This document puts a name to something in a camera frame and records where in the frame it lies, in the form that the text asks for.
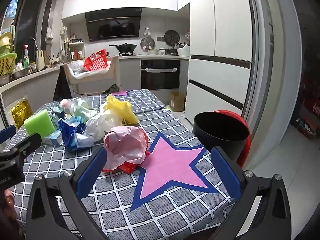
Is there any white blue plaster box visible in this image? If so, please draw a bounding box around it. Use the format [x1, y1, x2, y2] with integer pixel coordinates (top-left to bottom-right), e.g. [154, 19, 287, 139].
[41, 132, 64, 146]

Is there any red round stool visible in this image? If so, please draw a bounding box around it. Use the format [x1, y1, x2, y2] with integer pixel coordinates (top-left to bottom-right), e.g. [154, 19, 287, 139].
[212, 109, 252, 168]

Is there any yellow green foam sponge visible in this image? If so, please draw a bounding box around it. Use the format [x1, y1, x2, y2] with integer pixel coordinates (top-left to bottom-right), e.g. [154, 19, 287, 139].
[24, 109, 56, 136]

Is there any black built-in oven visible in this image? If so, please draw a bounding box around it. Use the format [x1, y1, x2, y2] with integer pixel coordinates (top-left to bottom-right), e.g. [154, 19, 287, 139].
[140, 59, 180, 90]

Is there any black cloth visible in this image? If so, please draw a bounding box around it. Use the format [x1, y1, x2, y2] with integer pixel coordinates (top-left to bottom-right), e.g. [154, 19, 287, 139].
[53, 65, 73, 102]

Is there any grey kitchen counter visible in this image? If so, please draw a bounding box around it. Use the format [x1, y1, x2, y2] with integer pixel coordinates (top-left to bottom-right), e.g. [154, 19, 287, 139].
[0, 54, 190, 130]

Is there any black range hood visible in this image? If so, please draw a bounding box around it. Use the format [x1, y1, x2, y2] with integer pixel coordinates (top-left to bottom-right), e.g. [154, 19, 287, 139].
[84, 9, 142, 42]

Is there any white spice rack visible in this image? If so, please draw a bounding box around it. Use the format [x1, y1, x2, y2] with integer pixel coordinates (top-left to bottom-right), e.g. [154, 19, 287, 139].
[69, 37, 84, 60]

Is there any white refrigerator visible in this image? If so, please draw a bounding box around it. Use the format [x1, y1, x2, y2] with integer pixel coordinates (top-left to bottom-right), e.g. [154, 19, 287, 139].
[184, 0, 253, 120]

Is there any black trash bin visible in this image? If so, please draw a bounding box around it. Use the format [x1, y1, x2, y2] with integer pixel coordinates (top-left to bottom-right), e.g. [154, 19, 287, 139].
[192, 112, 250, 162]

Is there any pale blue wrapper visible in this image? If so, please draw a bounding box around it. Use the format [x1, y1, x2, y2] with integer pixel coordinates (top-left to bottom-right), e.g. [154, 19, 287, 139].
[50, 105, 67, 124]

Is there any black wok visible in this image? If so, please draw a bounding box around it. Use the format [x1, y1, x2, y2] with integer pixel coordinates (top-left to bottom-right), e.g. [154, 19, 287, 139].
[108, 42, 138, 53]

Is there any red printed box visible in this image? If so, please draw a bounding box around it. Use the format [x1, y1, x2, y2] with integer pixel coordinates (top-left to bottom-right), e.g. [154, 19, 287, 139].
[300, 97, 320, 140]

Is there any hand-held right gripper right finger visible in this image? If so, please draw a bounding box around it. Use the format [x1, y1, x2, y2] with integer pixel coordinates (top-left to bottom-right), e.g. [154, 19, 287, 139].
[211, 146, 293, 240]

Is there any green plastic colander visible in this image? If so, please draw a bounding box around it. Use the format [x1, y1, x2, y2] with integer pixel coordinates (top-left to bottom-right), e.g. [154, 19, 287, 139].
[0, 52, 17, 77]

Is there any large round steamer rack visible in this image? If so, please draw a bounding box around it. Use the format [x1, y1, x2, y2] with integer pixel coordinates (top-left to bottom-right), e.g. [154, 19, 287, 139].
[164, 30, 180, 46]

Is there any yellow plastic bag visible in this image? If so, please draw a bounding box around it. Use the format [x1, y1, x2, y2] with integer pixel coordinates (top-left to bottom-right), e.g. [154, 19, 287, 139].
[104, 94, 139, 125]

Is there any gold foil bag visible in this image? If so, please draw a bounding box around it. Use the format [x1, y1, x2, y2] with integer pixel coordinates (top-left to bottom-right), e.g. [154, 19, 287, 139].
[10, 97, 33, 129]

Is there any grey star print blanket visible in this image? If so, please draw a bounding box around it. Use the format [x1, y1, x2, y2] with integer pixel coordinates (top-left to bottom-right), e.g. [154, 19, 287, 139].
[0, 89, 237, 240]

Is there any cardboard box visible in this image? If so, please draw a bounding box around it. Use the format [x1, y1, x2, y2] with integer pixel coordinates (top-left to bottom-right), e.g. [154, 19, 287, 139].
[169, 91, 186, 112]

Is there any kitchen faucet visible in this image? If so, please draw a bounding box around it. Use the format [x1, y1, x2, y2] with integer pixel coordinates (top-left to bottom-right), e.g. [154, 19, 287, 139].
[29, 37, 39, 64]

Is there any red plastic basket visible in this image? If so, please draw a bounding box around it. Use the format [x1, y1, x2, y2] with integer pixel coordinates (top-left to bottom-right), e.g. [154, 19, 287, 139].
[83, 49, 108, 71]

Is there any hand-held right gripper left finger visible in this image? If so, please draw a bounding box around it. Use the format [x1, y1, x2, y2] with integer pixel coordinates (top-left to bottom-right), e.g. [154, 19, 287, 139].
[25, 146, 109, 240]

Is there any white door frame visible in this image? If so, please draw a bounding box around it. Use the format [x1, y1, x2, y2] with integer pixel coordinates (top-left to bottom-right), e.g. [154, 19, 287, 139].
[246, 0, 303, 165]

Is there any clear plastic bag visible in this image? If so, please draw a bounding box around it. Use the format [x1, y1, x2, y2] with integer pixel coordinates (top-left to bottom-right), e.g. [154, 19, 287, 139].
[69, 60, 87, 77]

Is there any spray bottle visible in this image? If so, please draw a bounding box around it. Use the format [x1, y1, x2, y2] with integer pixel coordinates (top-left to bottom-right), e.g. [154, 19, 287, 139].
[23, 44, 30, 69]

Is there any person's left hand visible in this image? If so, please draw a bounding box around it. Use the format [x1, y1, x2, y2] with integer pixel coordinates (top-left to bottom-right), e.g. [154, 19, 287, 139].
[4, 189, 17, 217]

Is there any small round steamer rack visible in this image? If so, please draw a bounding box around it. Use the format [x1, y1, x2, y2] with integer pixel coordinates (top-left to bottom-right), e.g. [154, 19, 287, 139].
[140, 37, 155, 52]

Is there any white rice cooker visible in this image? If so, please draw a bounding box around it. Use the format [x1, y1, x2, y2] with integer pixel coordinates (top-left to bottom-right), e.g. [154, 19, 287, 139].
[177, 44, 190, 56]

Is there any blue plastic package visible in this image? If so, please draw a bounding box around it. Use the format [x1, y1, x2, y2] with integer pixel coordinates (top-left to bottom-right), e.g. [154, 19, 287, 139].
[58, 117, 94, 152]

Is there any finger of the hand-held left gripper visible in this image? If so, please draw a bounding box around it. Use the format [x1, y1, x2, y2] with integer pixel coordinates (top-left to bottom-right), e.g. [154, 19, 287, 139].
[0, 133, 42, 164]
[0, 124, 17, 143]

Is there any stainless steel bowl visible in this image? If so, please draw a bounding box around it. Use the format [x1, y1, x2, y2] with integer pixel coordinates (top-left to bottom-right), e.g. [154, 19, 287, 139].
[11, 66, 32, 80]

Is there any pink capped plastic bottle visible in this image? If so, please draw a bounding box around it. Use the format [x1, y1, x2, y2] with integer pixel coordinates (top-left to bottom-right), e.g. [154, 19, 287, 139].
[60, 98, 75, 115]

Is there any pink red plastic bag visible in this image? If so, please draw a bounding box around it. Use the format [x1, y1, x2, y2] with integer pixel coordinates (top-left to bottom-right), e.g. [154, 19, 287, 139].
[102, 126, 150, 175]

